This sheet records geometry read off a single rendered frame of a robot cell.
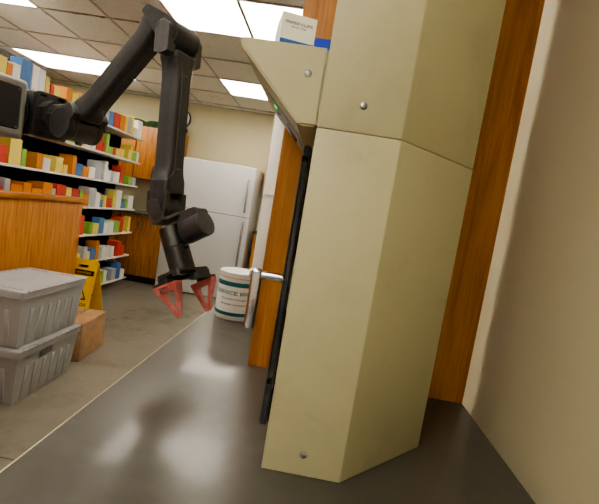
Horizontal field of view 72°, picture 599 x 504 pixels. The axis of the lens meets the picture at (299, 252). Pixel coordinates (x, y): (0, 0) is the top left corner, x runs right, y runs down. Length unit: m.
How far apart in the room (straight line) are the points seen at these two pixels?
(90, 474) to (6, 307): 2.15
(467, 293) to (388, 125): 0.52
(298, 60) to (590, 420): 0.62
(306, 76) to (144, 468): 0.55
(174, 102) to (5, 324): 1.99
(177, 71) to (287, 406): 0.74
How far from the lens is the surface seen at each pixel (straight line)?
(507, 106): 1.02
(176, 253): 0.96
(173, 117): 1.01
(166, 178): 0.98
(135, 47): 1.14
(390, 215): 0.56
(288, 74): 0.58
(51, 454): 0.68
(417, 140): 0.59
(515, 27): 1.07
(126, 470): 0.64
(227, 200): 5.58
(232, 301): 1.29
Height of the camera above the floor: 1.30
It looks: 5 degrees down
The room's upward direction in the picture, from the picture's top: 9 degrees clockwise
